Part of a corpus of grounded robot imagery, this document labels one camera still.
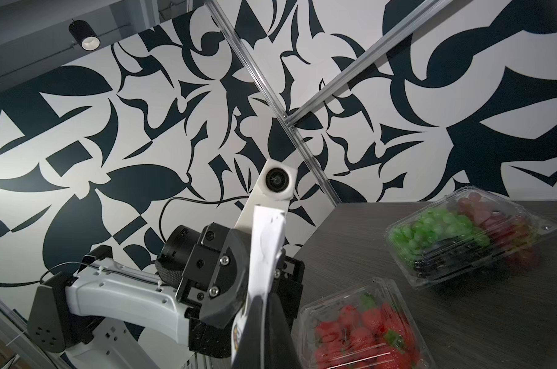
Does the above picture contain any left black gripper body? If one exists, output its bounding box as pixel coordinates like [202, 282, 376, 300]
[176, 223, 305, 359]

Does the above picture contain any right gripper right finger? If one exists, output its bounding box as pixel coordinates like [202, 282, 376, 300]
[268, 293, 301, 369]

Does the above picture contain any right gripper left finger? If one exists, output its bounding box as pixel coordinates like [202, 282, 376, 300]
[232, 296, 272, 369]

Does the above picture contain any white sticker sheet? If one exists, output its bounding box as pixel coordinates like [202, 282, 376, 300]
[232, 205, 286, 361]

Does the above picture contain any strawberry clamshell box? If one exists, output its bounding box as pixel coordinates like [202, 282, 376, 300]
[295, 278, 435, 369]

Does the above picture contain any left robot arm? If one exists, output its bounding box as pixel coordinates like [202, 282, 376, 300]
[27, 208, 304, 368]

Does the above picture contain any green and red grape box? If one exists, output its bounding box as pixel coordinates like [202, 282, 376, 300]
[384, 186, 557, 289]

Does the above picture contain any black ceiling spotlight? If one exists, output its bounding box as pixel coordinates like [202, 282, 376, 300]
[69, 20, 101, 52]

